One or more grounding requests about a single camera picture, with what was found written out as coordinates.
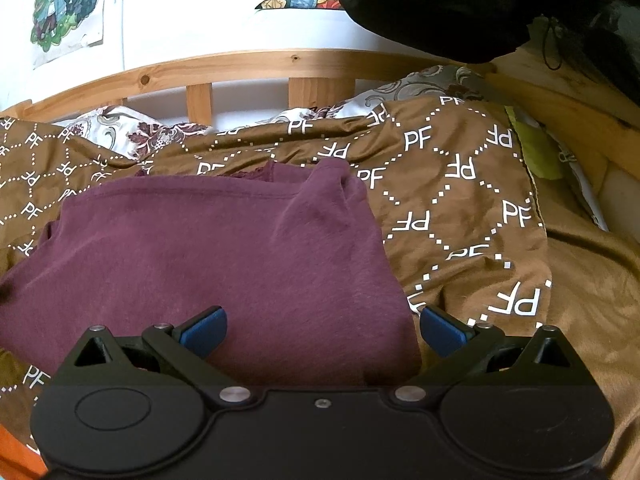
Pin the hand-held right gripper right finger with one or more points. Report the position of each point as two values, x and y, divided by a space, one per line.
441 331

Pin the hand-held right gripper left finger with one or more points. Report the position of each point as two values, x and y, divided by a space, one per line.
205 334

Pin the maroon long-sleeve shirt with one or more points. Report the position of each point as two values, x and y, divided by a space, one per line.
200 260

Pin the brown printed blanket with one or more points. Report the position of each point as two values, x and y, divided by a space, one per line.
450 210

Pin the lime green cloth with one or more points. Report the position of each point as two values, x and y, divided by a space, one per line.
535 147

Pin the floral white pillow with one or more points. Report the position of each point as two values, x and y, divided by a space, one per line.
145 132

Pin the black padded jacket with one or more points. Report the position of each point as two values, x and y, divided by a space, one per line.
440 0

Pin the blond cartoon figure poster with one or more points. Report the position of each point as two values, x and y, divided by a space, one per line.
65 5

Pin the wooden bed frame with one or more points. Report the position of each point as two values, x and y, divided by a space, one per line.
250 67

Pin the white wall pipe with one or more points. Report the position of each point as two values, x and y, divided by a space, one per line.
119 25

